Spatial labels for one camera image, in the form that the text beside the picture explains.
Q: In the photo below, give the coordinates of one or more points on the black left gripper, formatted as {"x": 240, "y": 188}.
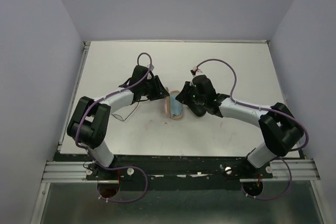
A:
{"x": 159, "y": 91}

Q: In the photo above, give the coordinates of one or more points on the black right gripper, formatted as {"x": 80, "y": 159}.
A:
{"x": 182, "y": 96}

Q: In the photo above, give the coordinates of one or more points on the pink glasses case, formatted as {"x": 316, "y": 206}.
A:
{"x": 167, "y": 105}

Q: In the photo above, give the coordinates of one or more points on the black glasses case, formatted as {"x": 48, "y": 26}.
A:
{"x": 197, "y": 110}

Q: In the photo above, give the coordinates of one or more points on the thin wire-frame glasses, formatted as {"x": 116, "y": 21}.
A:
{"x": 123, "y": 114}

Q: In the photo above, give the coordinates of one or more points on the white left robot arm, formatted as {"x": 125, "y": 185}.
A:
{"x": 89, "y": 122}

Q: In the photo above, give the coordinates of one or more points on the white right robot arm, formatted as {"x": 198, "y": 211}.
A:
{"x": 280, "y": 130}

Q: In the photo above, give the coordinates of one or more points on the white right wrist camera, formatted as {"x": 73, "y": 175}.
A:
{"x": 196, "y": 71}

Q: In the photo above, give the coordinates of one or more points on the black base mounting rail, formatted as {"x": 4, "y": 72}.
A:
{"x": 143, "y": 172}

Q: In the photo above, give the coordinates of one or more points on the aluminium table frame rail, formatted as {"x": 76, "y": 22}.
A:
{"x": 86, "y": 46}

